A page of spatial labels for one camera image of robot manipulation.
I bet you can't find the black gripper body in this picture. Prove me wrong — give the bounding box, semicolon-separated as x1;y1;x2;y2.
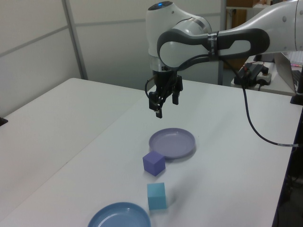
152;70;178;95

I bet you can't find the purple cube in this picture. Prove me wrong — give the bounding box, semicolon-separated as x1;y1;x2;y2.
143;150;166;177

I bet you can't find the teal cube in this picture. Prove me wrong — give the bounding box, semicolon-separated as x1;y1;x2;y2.
147;182;168;211

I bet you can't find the purple plate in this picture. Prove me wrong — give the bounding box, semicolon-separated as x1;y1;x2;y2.
148;127;196;160

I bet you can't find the black and white power strip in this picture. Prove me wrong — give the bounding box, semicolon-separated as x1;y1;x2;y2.
233;62;272;91

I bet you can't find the cardboard box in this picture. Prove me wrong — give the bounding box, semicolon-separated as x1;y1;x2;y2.
231;9;248;29

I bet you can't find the white side desk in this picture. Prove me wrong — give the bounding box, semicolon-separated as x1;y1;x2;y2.
231;61;299;96

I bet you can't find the silver laptop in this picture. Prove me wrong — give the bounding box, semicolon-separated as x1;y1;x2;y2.
274;52;303;93

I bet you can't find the blue plate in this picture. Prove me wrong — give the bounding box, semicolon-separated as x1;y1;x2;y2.
87;201;152;227

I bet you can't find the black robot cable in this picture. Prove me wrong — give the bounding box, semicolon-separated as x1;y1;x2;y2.
175;53;303;148

